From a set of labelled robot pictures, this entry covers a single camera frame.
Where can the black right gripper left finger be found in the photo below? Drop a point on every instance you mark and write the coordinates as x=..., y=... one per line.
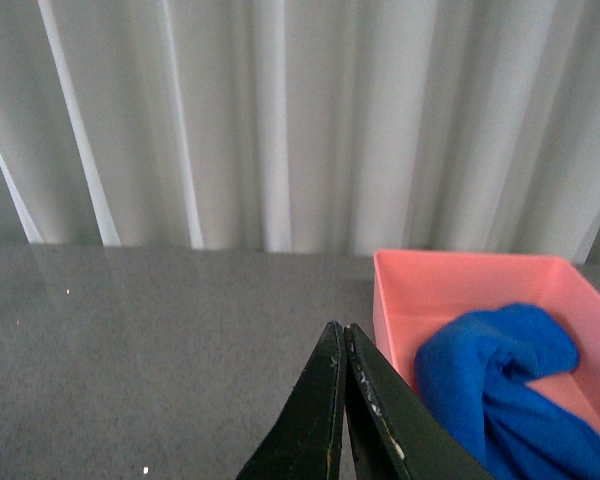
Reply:
x=306, y=440

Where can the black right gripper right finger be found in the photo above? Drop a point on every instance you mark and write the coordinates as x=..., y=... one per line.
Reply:
x=392, y=434

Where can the blue microfiber cloth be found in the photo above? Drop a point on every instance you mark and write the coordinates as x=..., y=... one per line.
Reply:
x=473, y=376

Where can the pink plastic bin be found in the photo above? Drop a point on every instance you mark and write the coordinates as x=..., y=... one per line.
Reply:
x=418, y=292

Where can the white curtain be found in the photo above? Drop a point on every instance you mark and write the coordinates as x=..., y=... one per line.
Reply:
x=302, y=126

